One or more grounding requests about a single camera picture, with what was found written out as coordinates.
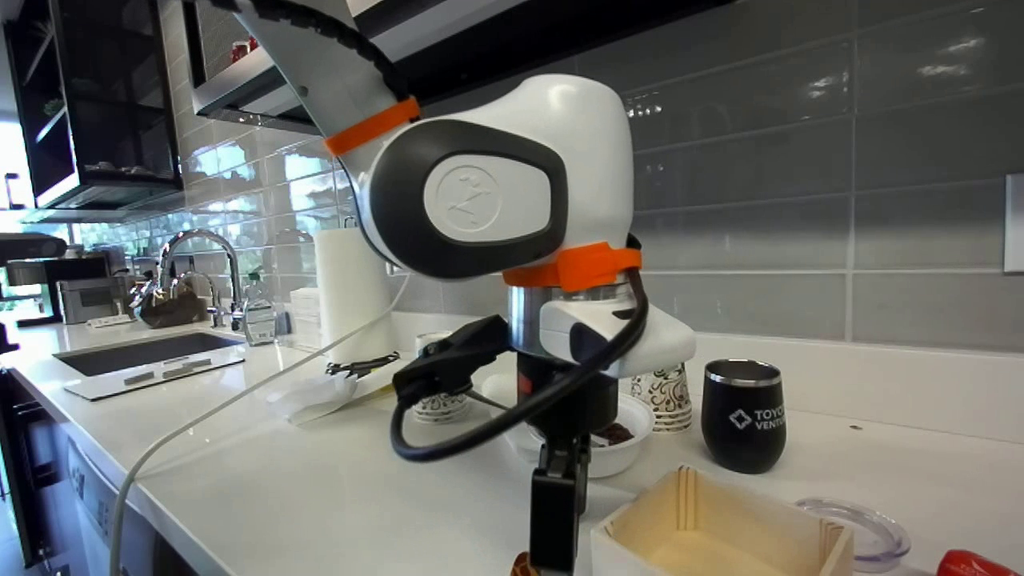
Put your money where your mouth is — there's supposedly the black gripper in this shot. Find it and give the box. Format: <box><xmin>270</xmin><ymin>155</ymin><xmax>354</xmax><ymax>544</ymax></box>
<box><xmin>520</xmin><ymin>356</ymin><xmax>622</xmax><ymax>576</ymax></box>

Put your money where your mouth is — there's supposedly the orange red toy object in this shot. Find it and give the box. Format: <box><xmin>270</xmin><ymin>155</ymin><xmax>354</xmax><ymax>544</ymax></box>
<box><xmin>933</xmin><ymin>546</ymin><xmax>1022</xmax><ymax>576</ymax></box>

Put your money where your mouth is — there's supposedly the wooden box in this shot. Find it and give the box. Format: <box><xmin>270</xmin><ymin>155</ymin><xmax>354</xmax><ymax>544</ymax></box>
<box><xmin>588</xmin><ymin>463</ymin><xmax>858</xmax><ymax>576</ymax></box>

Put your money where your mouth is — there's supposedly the black tumbler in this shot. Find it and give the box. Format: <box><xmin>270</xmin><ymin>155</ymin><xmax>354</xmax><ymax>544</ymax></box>
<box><xmin>697</xmin><ymin>358</ymin><xmax>789</xmax><ymax>477</ymax></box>

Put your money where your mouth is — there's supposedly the black towel holder base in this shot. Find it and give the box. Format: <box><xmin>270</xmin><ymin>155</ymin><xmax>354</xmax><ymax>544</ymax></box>
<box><xmin>324</xmin><ymin>351</ymin><xmax>402</xmax><ymax>385</ymax></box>

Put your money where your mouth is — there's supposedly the paper towel roll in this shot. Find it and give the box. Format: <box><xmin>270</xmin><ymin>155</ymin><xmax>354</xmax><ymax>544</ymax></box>
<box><xmin>312</xmin><ymin>223</ymin><xmax>396</xmax><ymax>363</ymax></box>

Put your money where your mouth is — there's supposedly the chrome faucet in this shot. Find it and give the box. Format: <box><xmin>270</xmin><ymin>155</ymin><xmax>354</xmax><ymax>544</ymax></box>
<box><xmin>125</xmin><ymin>228</ymin><xmax>250</xmax><ymax>331</ymax></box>

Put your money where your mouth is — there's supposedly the dark lower cabinet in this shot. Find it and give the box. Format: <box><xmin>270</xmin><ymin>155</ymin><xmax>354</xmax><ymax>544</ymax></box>
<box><xmin>0</xmin><ymin>369</ymin><xmax>203</xmax><ymax>576</ymax></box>

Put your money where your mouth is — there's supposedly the dark overhead shelf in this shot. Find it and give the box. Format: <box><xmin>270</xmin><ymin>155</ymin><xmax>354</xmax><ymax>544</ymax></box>
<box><xmin>178</xmin><ymin>0</ymin><xmax>738</xmax><ymax>141</ymax></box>

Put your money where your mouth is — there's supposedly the black countertop appliance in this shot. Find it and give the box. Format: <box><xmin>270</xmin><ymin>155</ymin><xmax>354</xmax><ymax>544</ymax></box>
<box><xmin>0</xmin><ymin>230</ymin><xmax>125</xmax><ymax>330</ymax></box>

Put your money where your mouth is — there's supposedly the black upper cabinet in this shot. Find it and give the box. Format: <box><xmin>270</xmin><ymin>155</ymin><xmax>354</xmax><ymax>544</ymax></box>
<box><xmin>0</xmin><ymin>0</ymin><xmax>186</xmax><ymax>210</ymax></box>

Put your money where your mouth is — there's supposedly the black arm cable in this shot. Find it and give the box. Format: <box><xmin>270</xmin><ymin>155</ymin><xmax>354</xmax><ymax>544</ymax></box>
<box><xmin>387</xmin><ymin>237</ymin><xmax>653</xmax><ymax>463</ymax></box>

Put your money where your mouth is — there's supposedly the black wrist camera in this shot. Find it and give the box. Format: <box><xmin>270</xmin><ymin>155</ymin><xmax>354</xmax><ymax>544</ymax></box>
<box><xmin>393</xmin><ymin>314</ymin><xmax>520</xmax><ymax>408</ymax></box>

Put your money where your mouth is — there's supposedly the clear plastic ring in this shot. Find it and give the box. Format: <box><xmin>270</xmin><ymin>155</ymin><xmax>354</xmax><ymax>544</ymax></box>
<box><xmin>794</xmin><ymin>496</ymin><xmax>914</xmax><ymax>568</ymax></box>

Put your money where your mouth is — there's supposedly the white cable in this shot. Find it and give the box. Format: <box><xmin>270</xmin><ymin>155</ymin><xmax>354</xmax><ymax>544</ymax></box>
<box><xmin>107</xmin><ymin>270</ymin><xmax>418</xmax><ymax>576</ymax></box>

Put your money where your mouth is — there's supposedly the white wall outlet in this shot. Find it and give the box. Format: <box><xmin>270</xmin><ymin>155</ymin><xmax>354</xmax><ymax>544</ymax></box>
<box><xmin>1002</xmin><ymin>173</ymin><xmax>1024</xmax><ymax>276</ymax></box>

